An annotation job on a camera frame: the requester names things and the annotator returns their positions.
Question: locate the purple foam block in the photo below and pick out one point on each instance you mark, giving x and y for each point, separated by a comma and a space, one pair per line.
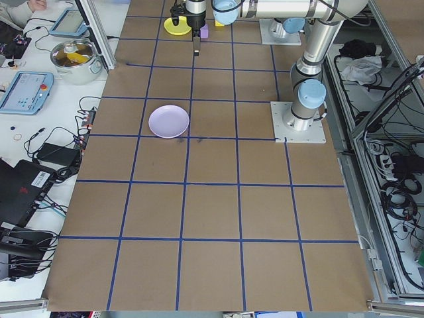
205, 33

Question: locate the yellow foam block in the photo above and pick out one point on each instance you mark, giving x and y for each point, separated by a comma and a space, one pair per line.
218, 24

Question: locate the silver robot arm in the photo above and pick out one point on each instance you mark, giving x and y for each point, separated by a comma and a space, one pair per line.
311, 59
293, 26

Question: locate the beige sleeved forearm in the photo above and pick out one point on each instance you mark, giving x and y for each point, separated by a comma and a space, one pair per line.
13, 13

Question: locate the person's hand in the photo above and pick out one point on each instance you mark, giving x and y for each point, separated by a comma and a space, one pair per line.
37, 4

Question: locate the yellow plate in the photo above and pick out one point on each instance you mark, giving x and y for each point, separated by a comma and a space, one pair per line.
179, 30

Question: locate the purple plate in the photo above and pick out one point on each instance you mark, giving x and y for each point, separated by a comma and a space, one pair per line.
169, 121

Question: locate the stainless steel pot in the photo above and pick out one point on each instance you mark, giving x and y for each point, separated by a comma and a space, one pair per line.
79, 76

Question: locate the glass pot lid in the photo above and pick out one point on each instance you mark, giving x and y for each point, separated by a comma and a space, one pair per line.
70, 48

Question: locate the blue teach pendant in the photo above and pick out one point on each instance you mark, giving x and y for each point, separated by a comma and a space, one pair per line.
23, 92
68, 23

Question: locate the black usb hub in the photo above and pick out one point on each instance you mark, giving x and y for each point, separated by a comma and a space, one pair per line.
86, 124

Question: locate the black cloth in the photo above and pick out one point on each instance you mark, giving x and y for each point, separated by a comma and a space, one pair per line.
357, 48

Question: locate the white cloth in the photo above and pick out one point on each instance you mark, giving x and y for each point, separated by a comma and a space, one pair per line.
361, 71

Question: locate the black power adapter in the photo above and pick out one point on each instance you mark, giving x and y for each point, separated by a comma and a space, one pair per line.
56, 153

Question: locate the white power strip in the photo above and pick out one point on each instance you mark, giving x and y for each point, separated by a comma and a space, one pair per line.
386, 164

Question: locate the black laptop with red logo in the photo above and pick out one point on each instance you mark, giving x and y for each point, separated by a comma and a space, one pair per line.
20, 192

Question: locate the black power brick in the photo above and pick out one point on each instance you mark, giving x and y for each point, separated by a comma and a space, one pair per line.
404, 162

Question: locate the black docking device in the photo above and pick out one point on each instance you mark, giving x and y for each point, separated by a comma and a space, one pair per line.
23, 245

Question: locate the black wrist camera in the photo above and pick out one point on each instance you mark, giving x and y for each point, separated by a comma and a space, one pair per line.
175, 15

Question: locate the white square base plate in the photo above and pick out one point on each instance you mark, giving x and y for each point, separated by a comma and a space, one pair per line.
281, 39
314, 136

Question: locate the aluminium profile post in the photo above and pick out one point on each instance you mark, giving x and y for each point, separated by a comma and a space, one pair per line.
99, 36

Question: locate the V-shaped metal bar frame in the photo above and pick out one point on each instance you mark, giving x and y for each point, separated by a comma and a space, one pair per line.
369, 185

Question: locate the aluminium profile rail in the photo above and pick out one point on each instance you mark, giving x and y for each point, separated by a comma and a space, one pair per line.
23, 305
397, 307

